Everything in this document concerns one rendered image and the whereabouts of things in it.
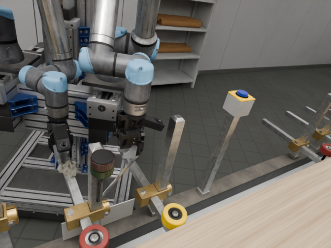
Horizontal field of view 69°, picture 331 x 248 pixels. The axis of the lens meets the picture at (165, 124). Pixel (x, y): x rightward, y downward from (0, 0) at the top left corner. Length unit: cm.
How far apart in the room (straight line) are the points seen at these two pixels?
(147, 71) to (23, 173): 142
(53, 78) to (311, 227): 100
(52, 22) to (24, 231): 133
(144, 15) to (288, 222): 92
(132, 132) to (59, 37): 46
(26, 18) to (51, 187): 198
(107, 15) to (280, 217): 87
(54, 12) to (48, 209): 117
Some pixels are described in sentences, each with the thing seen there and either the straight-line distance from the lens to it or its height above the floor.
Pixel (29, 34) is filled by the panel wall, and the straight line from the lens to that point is 322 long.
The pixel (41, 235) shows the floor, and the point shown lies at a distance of 184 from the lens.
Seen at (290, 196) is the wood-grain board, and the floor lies 90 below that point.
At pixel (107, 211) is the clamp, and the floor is 85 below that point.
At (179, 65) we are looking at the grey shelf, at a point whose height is 19.
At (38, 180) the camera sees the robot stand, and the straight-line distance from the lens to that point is 184.
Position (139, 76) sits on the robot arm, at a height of 129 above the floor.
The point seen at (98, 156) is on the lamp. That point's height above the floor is 113.
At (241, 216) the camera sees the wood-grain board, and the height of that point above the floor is 90.
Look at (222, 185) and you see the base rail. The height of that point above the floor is 70.
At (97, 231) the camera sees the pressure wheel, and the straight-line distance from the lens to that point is 76.
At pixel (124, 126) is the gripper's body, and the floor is 112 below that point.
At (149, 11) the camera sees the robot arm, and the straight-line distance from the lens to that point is 101.
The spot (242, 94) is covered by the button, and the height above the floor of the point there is 123.
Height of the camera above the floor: 155
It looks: 33 degrees down
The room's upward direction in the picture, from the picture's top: 13 degrees clockwise
